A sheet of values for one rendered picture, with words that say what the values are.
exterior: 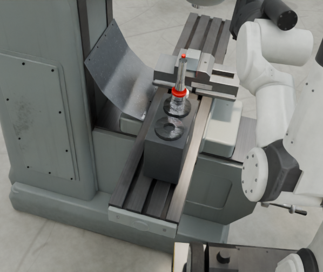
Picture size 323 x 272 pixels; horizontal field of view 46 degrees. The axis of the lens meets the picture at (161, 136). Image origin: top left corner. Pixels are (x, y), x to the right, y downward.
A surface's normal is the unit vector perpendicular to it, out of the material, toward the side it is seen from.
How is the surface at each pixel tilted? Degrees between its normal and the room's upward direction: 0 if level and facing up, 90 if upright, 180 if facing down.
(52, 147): 88
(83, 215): 64
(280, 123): 24
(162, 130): 0
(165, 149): 90
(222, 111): 0
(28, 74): 88
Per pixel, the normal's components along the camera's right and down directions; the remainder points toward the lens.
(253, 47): 0.16, -0.36
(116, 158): -0.26, 0.71
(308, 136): -0.76, 0.23
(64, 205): -0.22, 0.41
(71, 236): 0.06, -0.66
